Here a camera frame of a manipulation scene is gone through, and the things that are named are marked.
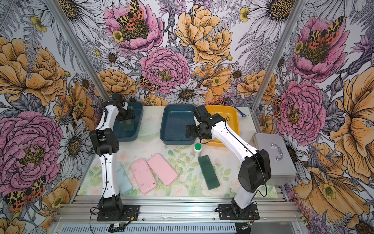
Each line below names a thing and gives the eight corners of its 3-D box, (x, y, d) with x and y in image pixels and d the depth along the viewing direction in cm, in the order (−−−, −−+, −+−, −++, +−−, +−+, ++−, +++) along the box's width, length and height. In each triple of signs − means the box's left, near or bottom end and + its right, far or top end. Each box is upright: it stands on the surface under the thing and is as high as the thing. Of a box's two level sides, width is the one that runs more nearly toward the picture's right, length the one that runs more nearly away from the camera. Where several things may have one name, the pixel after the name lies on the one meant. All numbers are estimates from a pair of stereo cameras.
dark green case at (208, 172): (208, 190, 83) (209, 189, 82) (196, 158, 96) (196, 157, 94) (220, 186, 85) (220, 185, 83) (207, 155, 97) (207, 154, 95)
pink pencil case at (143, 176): (142, 195, 81) (141, 194, 79) (131, 166, 91) (129, 164, 90) (158, 185, 84) (157, 184, 82) (145, 158, 95) (144, 157, 93)
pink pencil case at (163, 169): (167, 187, 84) (166, 185, 82) (148, 162, 94) (147, 161, 92) (179, 176, 88) (178, 174, 86) (159, 154, 97) (159, 152, 95)
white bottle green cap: (194, 157, 95) (194, 150, 88) (194, 150, 98) (194, 143, 91) (201, 157, 95) (202, 150, 88) (200, 150, 98) (201, 143, 91)
